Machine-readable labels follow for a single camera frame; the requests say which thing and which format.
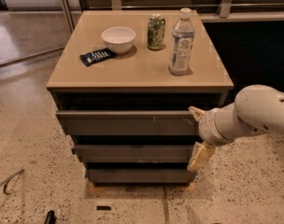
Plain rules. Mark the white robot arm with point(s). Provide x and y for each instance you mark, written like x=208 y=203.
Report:
x=256 y=110

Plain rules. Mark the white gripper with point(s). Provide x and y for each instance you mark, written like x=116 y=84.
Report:
x=206 y=129

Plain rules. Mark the grey three-drawer cabinet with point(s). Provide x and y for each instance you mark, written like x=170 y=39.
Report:
x=136 y=81

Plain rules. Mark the grey top drawer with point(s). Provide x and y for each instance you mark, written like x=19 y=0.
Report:
x=164 y=123

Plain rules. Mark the dark blue snack packet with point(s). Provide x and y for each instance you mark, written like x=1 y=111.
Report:
x=96 y=56

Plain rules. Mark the black object on floor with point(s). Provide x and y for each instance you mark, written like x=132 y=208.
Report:
x=50 y=218

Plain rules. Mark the grey bottom drawer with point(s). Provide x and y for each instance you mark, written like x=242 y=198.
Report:
x=114 y=176

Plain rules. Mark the metal rod on floor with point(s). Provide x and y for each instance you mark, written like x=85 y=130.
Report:
x=5 y=182

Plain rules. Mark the white ceramic bowl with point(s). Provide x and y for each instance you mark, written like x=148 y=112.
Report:
x=119 y=39

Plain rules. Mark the green drink can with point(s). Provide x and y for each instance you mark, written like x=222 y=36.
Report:
x=156 y=27

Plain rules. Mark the grey middle drawer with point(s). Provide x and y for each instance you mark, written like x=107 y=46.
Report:
x=134 y=153

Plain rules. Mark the grey drawer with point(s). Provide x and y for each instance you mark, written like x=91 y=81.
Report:
x=134 y=153
x=164 y=123
x=114 y=176

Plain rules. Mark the clear plastic water bottle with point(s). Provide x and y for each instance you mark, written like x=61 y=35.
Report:
x=183 y=35

